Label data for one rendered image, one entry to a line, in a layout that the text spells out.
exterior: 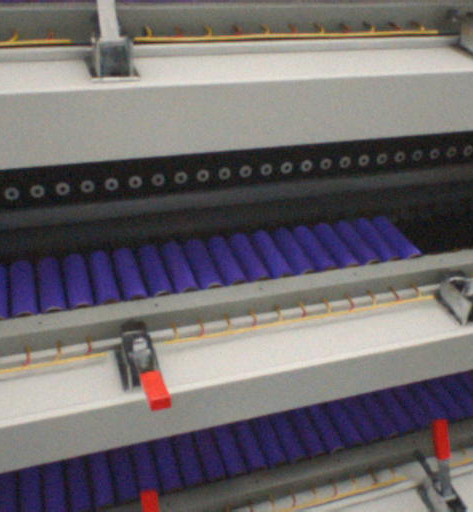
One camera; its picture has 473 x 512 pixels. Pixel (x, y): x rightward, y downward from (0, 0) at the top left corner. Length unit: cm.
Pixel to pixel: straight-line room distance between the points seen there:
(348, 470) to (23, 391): 32
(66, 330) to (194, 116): 17
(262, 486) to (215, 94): 36
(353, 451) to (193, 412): 22
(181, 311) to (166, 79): 17
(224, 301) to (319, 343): 8
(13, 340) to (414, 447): 39
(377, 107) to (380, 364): 19
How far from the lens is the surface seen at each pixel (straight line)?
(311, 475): 60
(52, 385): 44
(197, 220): 55
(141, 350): 42
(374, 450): 63
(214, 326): 46
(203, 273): 49
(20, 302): 48
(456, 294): 52
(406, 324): 51
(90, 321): 44
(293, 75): 40
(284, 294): 47
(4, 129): 37
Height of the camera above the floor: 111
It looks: 19 degrees down
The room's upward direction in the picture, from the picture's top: 2 degrees counter-clockwise
